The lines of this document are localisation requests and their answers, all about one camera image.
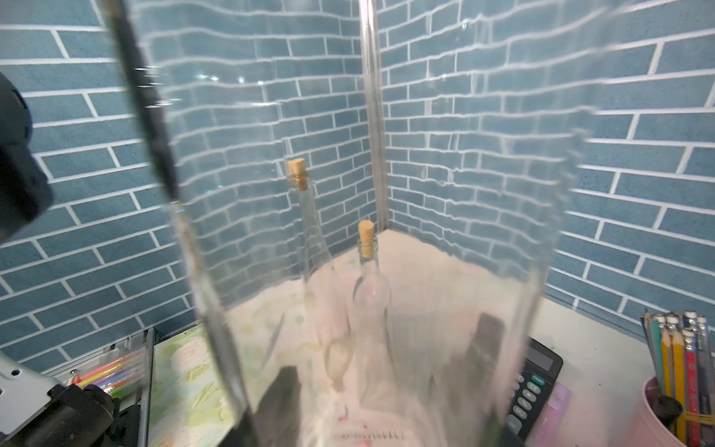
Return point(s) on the corked glass bottle red label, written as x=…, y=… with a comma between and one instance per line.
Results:
x=486, y=106

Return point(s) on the clear glass bottle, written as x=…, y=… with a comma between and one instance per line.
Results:
x=325, y=302

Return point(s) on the short corked glass bottle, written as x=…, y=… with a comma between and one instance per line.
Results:
x=376, y=387

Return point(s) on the black desk calculator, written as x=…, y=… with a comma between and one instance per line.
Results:
x=532, y=388

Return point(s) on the coloured highlighter pack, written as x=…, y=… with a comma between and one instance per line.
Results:
x=119, y=377

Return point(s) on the pens in bucket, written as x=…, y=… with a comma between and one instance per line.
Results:
x=683, y=361

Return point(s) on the pink metal pen bucket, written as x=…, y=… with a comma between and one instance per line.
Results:
x=643, y=427

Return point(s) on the aluminium corner post left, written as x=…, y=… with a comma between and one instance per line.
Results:
x=372, y=80

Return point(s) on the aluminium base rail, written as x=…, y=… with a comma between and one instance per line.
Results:
x=131, y=414

